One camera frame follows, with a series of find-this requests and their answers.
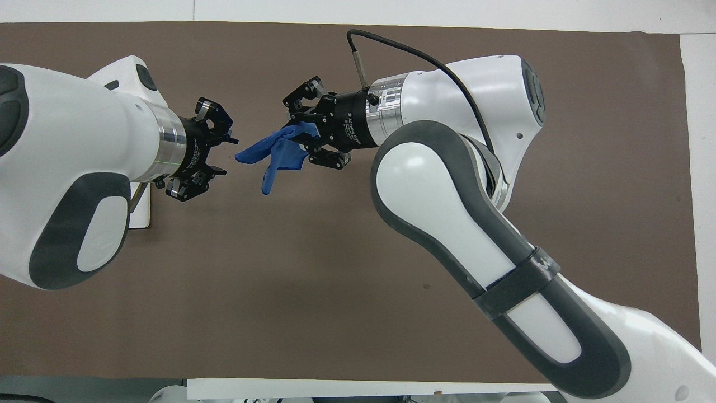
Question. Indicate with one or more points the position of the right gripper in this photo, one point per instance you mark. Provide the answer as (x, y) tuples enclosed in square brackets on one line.
[(349, 120)]

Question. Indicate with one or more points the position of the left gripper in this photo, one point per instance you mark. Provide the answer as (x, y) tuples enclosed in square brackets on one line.
[(193, 146)]

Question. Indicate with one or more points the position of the blue towel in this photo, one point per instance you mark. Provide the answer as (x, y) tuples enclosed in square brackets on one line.
[(282, 151)]

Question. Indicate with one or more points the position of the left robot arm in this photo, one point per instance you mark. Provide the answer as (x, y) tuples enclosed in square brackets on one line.
[(67, 145)]

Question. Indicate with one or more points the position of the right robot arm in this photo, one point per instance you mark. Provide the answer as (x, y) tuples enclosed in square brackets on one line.
[(464, 184)]

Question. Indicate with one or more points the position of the metal rack rod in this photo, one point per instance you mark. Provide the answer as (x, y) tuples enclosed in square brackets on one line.
[(137, 197)]

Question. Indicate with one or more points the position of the white rack base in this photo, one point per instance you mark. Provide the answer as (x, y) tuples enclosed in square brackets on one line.
[(141, 215)]

